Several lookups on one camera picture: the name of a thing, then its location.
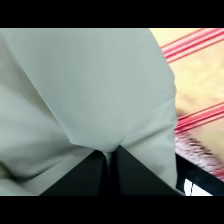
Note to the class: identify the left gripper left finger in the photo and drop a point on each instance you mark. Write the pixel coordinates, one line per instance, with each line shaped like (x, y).
(83, 178)

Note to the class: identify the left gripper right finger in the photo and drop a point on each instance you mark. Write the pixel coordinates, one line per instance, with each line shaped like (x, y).
(140, 178)

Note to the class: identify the beige garment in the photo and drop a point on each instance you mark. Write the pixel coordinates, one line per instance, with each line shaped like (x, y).
(83, 86)

